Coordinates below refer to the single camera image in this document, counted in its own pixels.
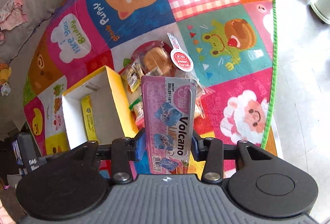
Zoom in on pink crumpled clothes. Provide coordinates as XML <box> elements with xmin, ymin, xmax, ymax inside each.
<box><xmin>1</xmin><ymin>0</ymin><xmax>28</xmax><ymax>44</ymax></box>

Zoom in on pink Volcano snack pack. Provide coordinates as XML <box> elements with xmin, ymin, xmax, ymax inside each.
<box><xmin>141</xmin><ymin>75</ymin><xmax>197</xmax><ymax>174</ymax></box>

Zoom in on orange plush toy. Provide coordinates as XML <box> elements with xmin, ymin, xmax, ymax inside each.
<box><xmin>0</xmin><ymin>63</ymin><xmax>12</xmax><ymax>96</ymax></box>

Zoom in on green red snack packet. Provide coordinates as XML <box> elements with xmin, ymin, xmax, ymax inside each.
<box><xmin>129</xmin><ymin>96</ymin><xmax>145</xmax><ymax>129</ymax></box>

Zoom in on white tall plant pot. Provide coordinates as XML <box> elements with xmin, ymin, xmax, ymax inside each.
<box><xmin>310</xmin><ymin>0</ymin><xmax>330</xmax><ymax>25</ymax></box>

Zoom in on small yellow candy packet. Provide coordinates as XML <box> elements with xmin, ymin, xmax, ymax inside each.
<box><xmin>121</xmin><ymin>61</ymin><xmax>144</xmax><ymax>93</ymax></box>

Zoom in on yellow snack bar pack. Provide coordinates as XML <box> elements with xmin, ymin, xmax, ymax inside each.
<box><xmin>81</xmin><ymin>95</ymin><xmax>98</xmax><ymax>141</ymax></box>

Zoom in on yellow cardboard box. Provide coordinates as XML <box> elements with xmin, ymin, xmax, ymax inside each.
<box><xmin>61</xmin><ymin>66</ymin><xmax>139</xmax><ymax>149</ymax></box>

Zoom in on colourful cartoon play mat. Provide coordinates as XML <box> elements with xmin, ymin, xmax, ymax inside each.
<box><xmin>23</xmin><ymin>0</ymin><xmax>276</xmax><ymax>155</ymax></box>

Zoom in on bagged bread with red tag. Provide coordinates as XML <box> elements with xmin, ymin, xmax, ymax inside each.
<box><xmin>130</xmin><ymin>40</ymin><xmax>206</xmax><ymax>118</ymax></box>

